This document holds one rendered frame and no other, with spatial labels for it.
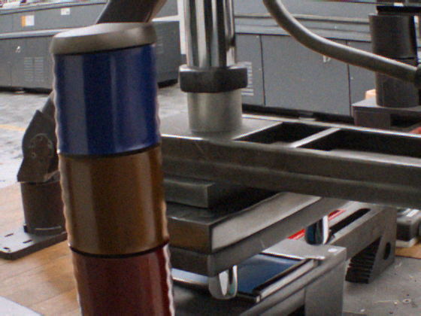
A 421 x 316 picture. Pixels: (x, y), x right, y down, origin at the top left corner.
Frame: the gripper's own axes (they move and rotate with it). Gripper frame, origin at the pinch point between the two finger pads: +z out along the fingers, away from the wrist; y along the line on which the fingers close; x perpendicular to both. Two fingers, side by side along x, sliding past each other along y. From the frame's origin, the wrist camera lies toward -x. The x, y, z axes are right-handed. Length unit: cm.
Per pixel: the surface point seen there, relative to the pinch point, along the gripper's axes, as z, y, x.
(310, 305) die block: 1.0, -6.9, 31.8
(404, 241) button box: 5.9, -2.0, 3.3
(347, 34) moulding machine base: 24, 238, -420
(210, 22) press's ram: -21.1, -3.6, 37.4
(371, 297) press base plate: 6.6, -5.2, 17.6
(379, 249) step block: 3.5, -3.3, 12.5
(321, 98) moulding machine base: 73, 268, -424
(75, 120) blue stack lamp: -20, -18, 63
